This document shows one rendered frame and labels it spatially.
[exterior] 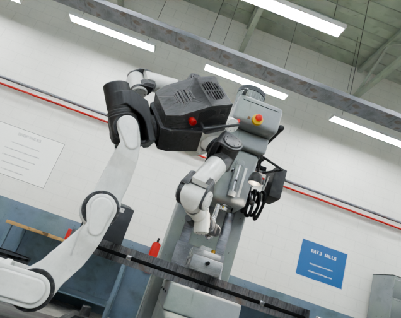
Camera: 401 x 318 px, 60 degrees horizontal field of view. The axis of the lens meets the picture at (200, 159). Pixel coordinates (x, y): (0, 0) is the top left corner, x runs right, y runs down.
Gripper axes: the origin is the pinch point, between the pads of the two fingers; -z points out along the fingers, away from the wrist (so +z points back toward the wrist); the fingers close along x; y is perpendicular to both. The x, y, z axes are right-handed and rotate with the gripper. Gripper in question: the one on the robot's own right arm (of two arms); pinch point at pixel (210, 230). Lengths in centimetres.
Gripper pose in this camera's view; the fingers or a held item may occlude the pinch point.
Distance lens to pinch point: 180.2
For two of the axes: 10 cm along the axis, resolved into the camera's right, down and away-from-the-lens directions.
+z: -1.9, -4.0, -8.9
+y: -3.1, 8.9, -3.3
